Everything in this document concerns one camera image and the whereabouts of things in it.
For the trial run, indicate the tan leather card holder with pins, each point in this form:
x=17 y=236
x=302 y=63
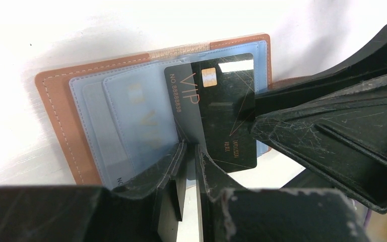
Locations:
x=114 y=118

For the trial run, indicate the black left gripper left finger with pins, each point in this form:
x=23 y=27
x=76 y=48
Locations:
x=146 y=208

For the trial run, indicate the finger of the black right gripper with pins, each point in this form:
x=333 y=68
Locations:
x=368 y=62
x=341 y=137

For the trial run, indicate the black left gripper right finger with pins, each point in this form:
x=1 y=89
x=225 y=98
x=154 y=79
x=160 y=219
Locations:
x=230 y=212

